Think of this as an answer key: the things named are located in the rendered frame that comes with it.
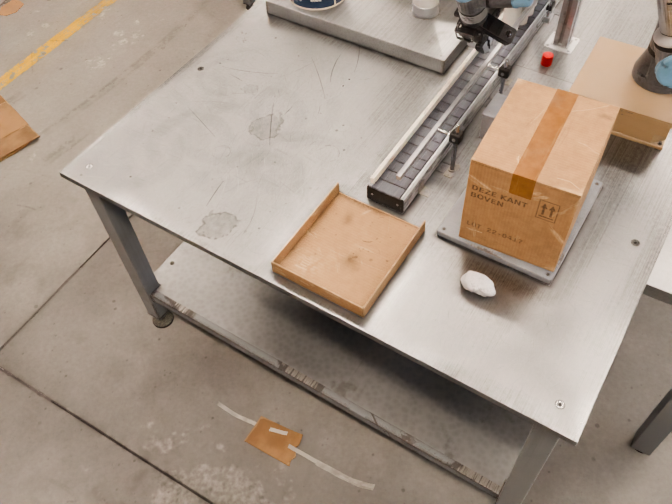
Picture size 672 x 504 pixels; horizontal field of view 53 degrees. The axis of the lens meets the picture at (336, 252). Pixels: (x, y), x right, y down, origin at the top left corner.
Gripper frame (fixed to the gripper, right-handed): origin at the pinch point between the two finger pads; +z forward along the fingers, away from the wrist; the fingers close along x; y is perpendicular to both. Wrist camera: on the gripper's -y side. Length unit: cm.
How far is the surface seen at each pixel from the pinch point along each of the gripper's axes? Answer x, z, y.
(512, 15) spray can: -15.2, 7.2, 0.0
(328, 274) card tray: 79, -34, 1
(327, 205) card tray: 63, -25, 13
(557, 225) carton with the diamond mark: 47, -36, -42
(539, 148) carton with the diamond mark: 34, -41, -32
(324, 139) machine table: 45, -14, 28
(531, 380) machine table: 80, -34, -51
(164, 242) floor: 99, 51, 104
